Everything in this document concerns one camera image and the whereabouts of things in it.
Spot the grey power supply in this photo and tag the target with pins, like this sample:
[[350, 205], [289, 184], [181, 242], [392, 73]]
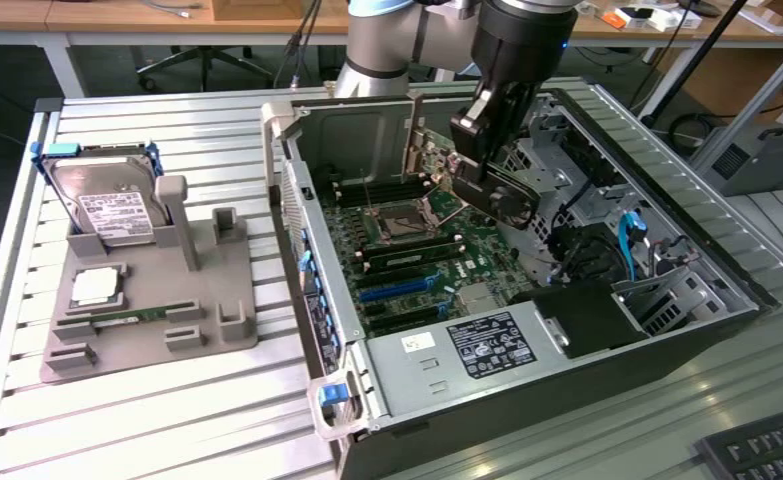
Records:
[[418, 370]]

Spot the silver CPU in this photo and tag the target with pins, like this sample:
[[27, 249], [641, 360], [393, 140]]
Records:
[[98, 287]]

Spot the CPU socket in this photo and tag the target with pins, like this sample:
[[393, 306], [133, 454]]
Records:
[[405, 222]]

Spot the hard disk with blue caddy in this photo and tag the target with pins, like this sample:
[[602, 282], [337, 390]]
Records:
[[107, 200]]

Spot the black expansion slot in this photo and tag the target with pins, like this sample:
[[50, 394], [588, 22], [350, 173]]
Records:
[[405, 313], [408, 326], [392, 278]]

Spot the black keyboard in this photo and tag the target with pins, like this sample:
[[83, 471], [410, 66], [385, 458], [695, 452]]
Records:
[[772, 450]]

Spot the black plastic shroud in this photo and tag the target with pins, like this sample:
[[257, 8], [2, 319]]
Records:
[[585, 315]]

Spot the perforated metal drive cage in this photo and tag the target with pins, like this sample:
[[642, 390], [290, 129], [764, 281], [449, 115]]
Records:
[[558, 172]]

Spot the graphics card with black cooler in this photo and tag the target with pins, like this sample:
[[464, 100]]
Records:
[[508, 205]]

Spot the grey printed parts rack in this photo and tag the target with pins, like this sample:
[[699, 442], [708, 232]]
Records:
[[158, 280]]

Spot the metal socket cover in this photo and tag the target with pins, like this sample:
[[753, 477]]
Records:
[[432, 195]]

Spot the metal disk bay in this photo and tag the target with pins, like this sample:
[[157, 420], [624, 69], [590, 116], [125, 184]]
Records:
[[665, 305]]

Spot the black stand pole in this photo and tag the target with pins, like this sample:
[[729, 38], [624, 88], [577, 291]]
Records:
[[695, 57]]

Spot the black RAM stick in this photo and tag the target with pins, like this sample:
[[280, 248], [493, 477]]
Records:
[[412, 260]]

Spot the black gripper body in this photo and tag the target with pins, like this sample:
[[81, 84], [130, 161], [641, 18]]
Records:
[[525, 35]]

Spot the green motherboard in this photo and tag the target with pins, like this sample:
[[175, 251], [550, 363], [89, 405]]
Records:
[[405, 303]]

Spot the black open PC case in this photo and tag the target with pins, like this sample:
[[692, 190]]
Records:
[[565, 400]]

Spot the white small box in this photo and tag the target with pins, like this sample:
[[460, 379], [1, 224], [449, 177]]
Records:
[[675, 21]]

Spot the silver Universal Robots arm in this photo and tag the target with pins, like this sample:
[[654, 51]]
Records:
[[378, 45]]

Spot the thin locking lever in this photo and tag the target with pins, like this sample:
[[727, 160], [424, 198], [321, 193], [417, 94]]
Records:
[[368, 197]]

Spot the black office chair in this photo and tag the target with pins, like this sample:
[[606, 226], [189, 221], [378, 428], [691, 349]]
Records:
[[209, 60]]

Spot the green RAM stick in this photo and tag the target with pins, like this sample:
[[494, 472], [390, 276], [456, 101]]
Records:
[[138, 316]]

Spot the wooden desk with white legs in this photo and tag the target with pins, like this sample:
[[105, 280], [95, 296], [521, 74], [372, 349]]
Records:
[[638, 36], [98, 17]]

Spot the silver chipset heatsink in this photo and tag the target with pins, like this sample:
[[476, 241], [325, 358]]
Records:
[[481, 300]]

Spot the orange small box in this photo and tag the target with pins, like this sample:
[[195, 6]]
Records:
[[614, 19]]

